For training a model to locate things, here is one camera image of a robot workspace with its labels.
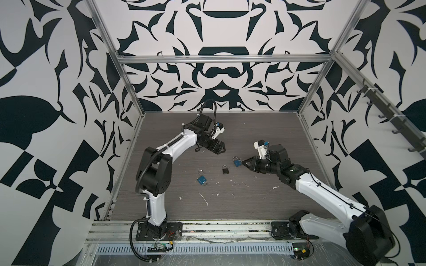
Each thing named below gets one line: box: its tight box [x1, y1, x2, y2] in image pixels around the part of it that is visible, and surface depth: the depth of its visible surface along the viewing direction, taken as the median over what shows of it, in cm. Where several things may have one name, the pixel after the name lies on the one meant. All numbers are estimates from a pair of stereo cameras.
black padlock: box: [222, 164, 230, 175], surface depth 95 cm
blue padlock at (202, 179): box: [196, 167, 207, 186], surface depth 91 cm
